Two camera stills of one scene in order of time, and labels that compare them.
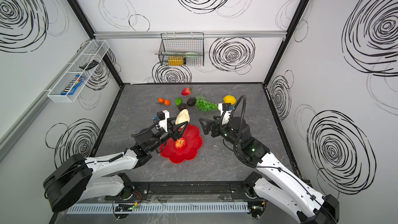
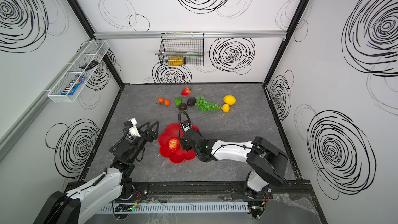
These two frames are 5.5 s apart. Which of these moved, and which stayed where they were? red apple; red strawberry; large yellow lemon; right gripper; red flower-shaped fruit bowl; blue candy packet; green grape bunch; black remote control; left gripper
Moved: left gripper; red apple; right gripper
Stayed: green grape bunch; red flower-shaped fruit bowl; red strawberry; blue candy packet; black remote control; large yellow lemon
